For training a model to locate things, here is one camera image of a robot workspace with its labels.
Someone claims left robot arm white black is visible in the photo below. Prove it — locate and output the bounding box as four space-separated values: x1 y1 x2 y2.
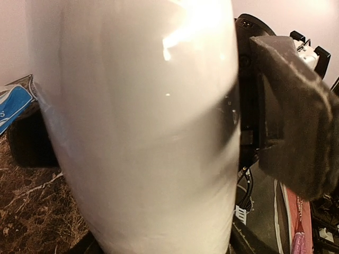
235 14 338 200

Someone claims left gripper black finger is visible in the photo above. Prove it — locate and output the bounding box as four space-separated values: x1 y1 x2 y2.
250 36 338 201

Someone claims blue racket bag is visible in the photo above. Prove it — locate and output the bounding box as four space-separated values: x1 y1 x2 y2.
1 84 33 134

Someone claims white shuttlecock tube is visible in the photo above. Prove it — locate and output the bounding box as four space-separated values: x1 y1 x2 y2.
25 1 240 253

